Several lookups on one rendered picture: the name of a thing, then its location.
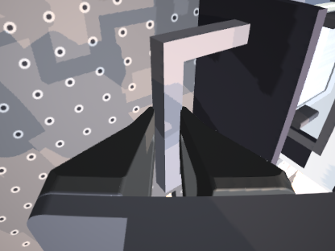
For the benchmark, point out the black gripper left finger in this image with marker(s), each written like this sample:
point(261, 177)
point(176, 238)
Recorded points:
point(114, 164)

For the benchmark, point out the dark grey machine housing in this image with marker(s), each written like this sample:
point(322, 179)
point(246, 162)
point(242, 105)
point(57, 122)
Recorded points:
point(249, 92)

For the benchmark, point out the black perforated breadboard plate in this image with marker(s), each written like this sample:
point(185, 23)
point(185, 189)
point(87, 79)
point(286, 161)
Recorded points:
point(72, 73)

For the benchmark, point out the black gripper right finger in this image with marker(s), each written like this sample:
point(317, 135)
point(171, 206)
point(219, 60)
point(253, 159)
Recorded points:
point(221, 167)

